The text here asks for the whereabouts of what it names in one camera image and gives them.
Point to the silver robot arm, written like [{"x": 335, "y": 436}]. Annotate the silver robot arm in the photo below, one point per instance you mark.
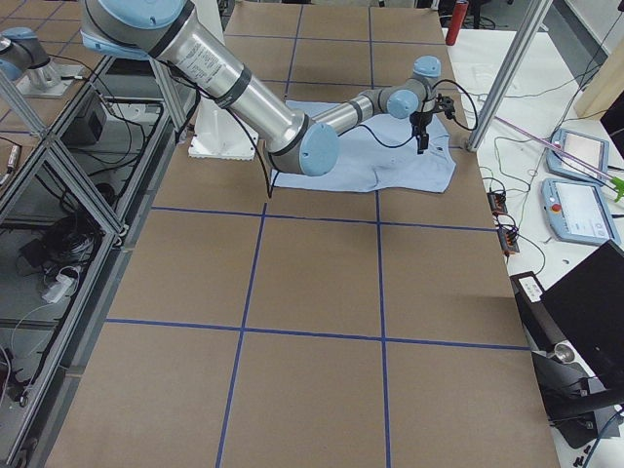
[{"x": 296, "y": 143}]

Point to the red cylinder bottle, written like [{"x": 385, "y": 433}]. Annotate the red cylinder bottle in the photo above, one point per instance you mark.
[{"x": 456, "y": 21}]

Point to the blue teach pendant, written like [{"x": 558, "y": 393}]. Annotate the blue teach pendant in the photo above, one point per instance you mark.
[
  {"x": 587, "y": 148},
  {"x": 577, "y": 212}
]

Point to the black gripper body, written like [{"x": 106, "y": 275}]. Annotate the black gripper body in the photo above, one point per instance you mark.
[{"x": 419, "y": 120}]

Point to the black monitor and stand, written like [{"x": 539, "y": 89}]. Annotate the black monitor and stand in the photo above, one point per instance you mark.
[{"x": 577, "y": 328}]

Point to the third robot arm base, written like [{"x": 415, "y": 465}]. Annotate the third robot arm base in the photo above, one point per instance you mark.
[{"x": 25, "y": 62}]

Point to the aluminium side frame rack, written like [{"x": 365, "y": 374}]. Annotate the aluminium side frame rack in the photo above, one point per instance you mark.
[{"x": 78, "y": 174}]

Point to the near blue teach pendant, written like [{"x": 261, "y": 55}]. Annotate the near blue teach pendant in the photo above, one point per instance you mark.
[{"x": 577, "y": 212}]

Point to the far blue teach pendant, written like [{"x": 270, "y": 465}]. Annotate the far blue teach pendant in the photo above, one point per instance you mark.
[{"x": 587, "y": 148}]

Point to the aluminium frame post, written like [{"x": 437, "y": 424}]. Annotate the aluminium frame post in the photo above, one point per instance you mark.
[{"x": 535, "y": 14}]

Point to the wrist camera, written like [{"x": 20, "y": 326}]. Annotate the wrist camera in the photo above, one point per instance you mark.
[{"x": 445, "y": 105}]

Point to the light blue t-shirt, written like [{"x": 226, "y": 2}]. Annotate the light blue t-shirt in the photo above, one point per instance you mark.
[{"x": 379, "y": 155}]

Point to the small orange circuit board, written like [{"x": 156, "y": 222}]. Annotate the small orange circuit board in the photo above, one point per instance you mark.
[{"x": 497, "y": 202}]

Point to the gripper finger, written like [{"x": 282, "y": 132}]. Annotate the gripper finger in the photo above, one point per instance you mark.
[{"x": 422, "y": 143}]

